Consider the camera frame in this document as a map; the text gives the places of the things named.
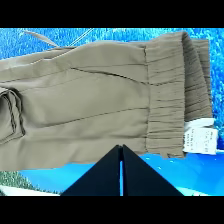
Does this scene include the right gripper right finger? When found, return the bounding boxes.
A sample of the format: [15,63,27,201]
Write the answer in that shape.
[122,144,185,197]

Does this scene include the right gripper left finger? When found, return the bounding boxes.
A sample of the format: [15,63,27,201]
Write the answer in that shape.
[60,144,122,197]

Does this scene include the brown trousers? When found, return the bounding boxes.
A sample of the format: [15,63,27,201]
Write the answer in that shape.
[0,29,220,171]

